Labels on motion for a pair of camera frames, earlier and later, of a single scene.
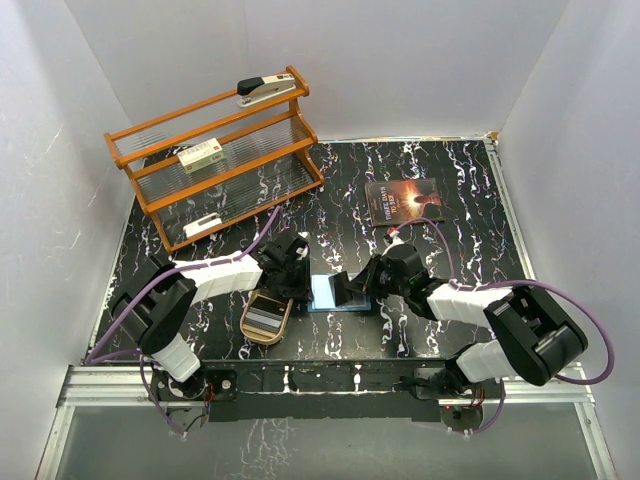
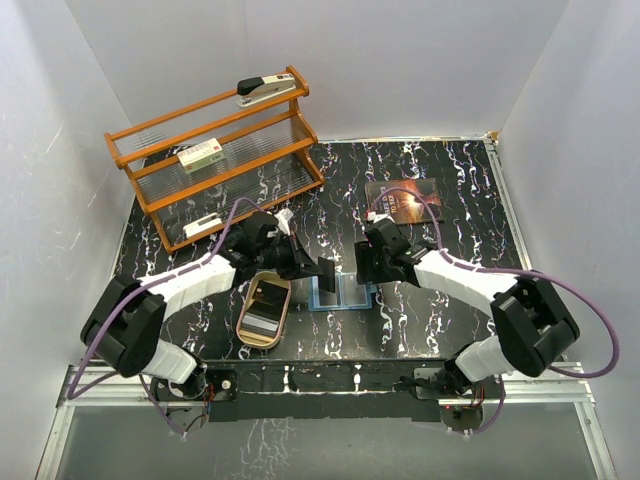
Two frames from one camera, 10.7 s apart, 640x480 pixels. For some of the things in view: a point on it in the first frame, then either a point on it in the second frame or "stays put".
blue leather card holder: [323, 300] stays put
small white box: [203, 224] stays put
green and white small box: [201, 155] stays put
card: [341, 295] to [326, 274]
